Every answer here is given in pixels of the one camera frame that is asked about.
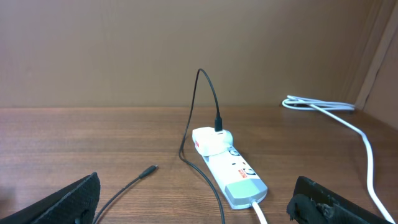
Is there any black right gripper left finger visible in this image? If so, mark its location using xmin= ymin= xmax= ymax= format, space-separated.
xmin=1 ymin=172 xmax=101 ymax=224

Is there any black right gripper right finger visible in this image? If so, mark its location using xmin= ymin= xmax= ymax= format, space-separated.
xmin=287 ymin=176 xmax=390 ymax=224

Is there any white power strip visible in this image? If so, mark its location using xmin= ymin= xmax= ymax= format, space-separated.
xmin=203 ymin=146 xmax=268 ymax=210

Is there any white power strip cord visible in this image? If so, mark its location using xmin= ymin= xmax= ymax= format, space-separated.
xmin=251 ymin=95 xmax=396 ymax=224

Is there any white usb wall charger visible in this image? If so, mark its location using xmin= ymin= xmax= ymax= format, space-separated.
xmin=192 ymin=127 xmax=233 ymax=157

